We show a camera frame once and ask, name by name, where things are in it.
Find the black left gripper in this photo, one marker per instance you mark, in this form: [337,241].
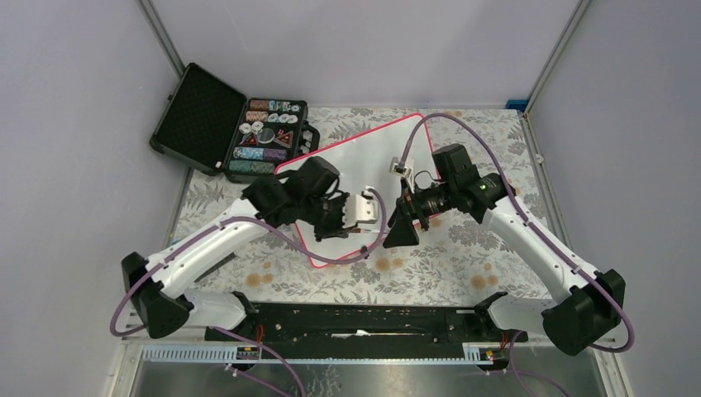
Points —
[337,229]

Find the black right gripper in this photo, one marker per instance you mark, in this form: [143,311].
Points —
[402,231]

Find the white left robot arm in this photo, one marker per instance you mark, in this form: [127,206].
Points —
[160,286]

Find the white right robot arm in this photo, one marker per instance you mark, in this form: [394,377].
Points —
[585,303]

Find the grey lego baseplate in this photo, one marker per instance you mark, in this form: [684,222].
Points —
[216,267]

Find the black poker chip case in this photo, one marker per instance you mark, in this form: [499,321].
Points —
[217,130]

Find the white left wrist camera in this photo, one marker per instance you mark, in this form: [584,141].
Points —
[359,209]

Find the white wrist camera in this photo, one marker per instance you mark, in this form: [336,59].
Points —
[403,170]
[359,209]

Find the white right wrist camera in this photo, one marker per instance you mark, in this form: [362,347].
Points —
[403,170]

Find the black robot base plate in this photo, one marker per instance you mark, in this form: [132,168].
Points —
[288,322]

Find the blue corner bracket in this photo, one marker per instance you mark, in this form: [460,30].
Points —
[519,105]

